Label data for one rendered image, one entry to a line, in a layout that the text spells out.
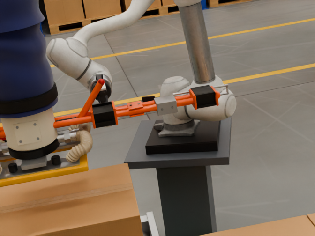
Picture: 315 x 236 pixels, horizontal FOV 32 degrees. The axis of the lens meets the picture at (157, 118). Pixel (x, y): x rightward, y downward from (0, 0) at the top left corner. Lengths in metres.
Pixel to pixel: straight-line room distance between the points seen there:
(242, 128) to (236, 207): 1.22
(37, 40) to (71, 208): 0.60
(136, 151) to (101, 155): 1.78
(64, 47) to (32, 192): 0.56
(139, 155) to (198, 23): 0.71
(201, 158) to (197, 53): 0.49
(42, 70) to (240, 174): 2.43
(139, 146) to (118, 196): 0.84
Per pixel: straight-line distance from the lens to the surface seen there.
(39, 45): 1.76
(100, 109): 1.89
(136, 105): 1.89
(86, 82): 2.20
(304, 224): 2.47
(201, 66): 2.52
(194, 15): 2.44
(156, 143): 2.68
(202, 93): 1.89
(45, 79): 1.78
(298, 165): 4.07
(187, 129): 2.73
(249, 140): 4.46
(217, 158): 2.58
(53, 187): 2.13
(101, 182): 2.09
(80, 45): 2.20
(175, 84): 2.67
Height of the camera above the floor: 1.93
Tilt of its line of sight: 22 degrees down
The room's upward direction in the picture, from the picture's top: 8 degrees counter-clockwise
